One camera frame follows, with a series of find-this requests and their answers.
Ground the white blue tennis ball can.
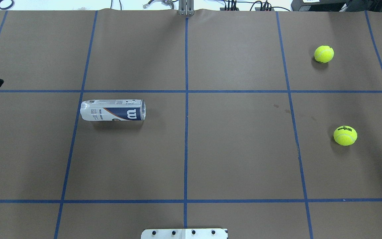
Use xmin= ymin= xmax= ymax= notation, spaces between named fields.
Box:
xmin=80 ymin=99 xmax=147 ymax=121

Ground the yellow Wilson tennis ball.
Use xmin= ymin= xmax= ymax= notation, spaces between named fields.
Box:
xmin=333 ymin=125 xmax=358 ymax=146

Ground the far yellow tennis ball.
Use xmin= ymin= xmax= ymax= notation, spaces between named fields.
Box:
xmin=314 ymin=45 xmax=335 ymax=63

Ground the aluminium frame post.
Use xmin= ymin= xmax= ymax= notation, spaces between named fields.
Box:
xmin=178 ymin=0 xmax=195 ymax=16

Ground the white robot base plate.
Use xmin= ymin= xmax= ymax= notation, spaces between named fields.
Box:
xmin=141 ymin=228 xmax=228 ymax=239

